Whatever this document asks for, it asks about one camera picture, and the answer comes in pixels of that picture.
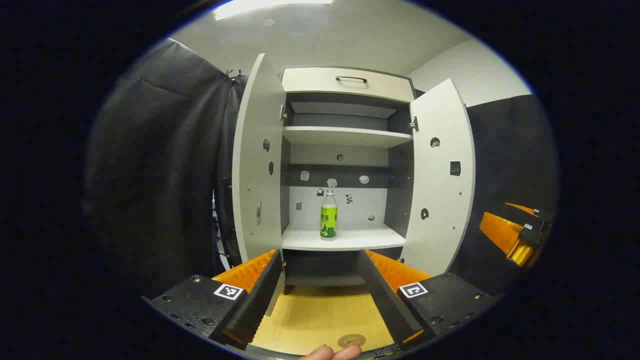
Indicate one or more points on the metal backdrop clip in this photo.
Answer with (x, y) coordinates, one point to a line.
(239, 75)
(229, 74)

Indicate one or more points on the black backdrop cloth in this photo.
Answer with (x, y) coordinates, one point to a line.
(150, 175)

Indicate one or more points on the clear bottle green label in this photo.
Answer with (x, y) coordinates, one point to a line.
(328, 220)

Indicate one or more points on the white and grey cabinet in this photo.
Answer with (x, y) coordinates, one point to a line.
(320, 172)

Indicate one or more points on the white cabinet door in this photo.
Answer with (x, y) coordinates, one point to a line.
(255, 150)
(440, 200)

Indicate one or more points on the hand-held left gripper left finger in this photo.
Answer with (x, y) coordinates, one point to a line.
(260, 300)

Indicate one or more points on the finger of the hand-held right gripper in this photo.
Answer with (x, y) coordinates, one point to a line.
(530, 214)
(500, 232)

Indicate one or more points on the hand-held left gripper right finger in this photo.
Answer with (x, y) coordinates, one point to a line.
(385, 305)

